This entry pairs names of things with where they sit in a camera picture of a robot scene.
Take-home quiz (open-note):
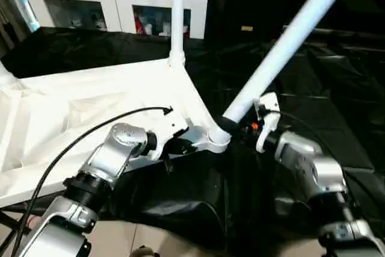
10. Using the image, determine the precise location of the white plastic table leg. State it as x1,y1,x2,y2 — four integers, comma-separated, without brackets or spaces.
221,0,361,134
168,0,186,67
0,58,16,89

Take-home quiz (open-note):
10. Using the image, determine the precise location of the white plastic table top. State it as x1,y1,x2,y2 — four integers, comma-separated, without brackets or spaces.
0,57,232,204

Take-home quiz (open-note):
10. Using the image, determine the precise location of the black plastic mat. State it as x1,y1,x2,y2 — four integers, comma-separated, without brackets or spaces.
0,26,385,257

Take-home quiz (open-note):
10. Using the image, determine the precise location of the dark grey robot foot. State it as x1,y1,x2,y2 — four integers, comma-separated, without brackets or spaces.
133,246,161,257

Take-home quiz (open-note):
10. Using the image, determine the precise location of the red packet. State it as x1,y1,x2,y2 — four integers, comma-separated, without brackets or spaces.
135,11,144,34

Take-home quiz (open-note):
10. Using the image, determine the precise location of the long black bar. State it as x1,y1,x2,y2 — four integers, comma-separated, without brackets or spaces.
282,25,385,40

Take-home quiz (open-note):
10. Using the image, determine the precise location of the black metal floor stand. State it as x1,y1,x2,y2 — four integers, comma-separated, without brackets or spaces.
0,208,32,241

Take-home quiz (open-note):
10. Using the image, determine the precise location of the grey metal rack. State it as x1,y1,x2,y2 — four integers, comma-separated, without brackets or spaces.
0,0,40,51

